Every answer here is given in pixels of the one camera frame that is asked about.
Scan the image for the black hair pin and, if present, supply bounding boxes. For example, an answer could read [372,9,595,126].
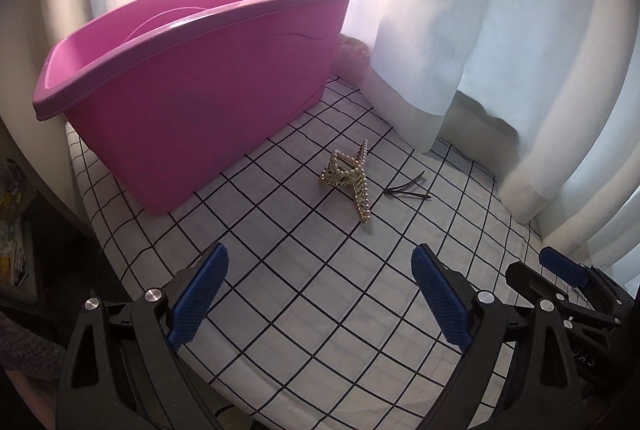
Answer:
[384,171,433,202]

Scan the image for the pink cloth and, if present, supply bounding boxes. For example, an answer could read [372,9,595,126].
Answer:
[339,35,372,78]

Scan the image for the white checked bedsheet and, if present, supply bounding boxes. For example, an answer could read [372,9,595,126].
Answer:
[64,75,551,430]

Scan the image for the stack of books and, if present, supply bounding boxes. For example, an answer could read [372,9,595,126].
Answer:
[0,155,32,292]

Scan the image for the white curtain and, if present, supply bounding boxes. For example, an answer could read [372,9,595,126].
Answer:
[40,0,640,272]

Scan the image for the pink plastic bin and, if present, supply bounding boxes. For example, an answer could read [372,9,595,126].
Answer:
[33,0,365,217]

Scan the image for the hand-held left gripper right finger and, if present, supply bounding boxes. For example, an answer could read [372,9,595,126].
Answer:
[411,244,586,430]

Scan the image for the pearl hair claw clip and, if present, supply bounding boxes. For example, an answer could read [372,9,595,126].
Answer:
[320,139,373,226]

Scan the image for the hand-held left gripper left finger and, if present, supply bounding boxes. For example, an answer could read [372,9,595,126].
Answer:
[56,242,230,430]

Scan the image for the grey knitted cloth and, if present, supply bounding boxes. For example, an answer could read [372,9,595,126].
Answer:
[0,310,67,381]

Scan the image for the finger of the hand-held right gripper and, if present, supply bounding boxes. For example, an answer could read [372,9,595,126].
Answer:
[539,247,608,292]
[505,261,571,311]

